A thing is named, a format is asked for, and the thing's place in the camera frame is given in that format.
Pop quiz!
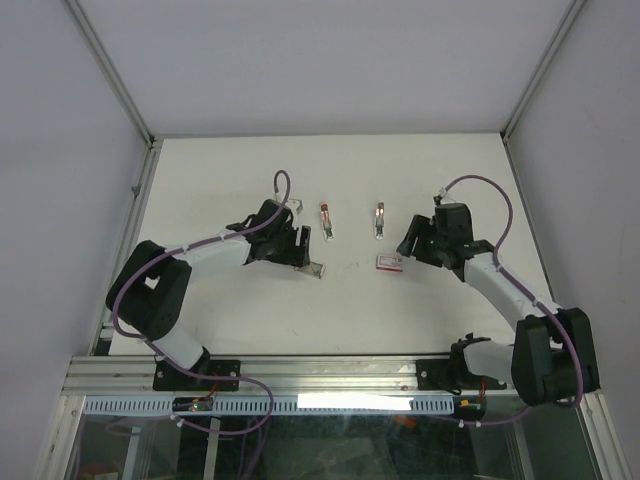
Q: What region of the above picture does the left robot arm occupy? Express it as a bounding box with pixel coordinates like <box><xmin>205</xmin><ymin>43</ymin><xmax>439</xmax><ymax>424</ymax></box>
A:
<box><xmin>105</xmin><ymin>199</ymin><xmax>311</xmax><ymax>392</ymax></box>

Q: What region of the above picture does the white slotted cable duct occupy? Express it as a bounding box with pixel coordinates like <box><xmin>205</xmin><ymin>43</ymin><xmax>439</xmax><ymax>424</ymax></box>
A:
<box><xmin>84</xmin><ymin>393</ymin><xmax>455</xmax><ymax>417</ymax></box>

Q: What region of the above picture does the red white staple box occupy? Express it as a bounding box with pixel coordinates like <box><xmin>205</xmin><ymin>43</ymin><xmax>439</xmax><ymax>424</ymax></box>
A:
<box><xmin>376</xmin><ymin>254</ymin><xmax>404</xmax><ymax>272</ymax></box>

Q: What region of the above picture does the white mini stapler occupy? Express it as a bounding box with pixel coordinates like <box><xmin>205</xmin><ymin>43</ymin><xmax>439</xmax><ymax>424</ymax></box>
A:
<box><xmin>374</xmin><ymin>202</ymin><xmax>385</xmax><ymax>240</ymax></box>

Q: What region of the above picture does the aluminium mounting rail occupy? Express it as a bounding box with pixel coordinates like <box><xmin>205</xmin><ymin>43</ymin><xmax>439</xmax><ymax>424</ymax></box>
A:
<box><xmin>62</xmin><ymin>355</ymin><xmax>448</xmax><ymax>396</ymax></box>

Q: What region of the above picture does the pink mini stapler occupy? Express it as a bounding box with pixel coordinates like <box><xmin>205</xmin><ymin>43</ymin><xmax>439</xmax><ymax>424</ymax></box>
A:
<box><xmin>319</xmin><ymin>202</ymin><xmax>335</xmax><ymax>242</ymax></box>

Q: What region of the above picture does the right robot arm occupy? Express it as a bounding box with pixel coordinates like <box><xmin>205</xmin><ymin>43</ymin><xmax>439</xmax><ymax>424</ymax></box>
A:
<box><xmin>396</xmin><ymin>203</ymin><xmax>600</xmax><ymax>407</ymax></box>

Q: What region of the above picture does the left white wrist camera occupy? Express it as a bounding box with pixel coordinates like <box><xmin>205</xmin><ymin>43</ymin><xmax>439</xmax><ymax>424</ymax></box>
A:
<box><xmin>285</xmin><ymin>198</ymin><xmax>304</xmax><ymax>223</ymax></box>

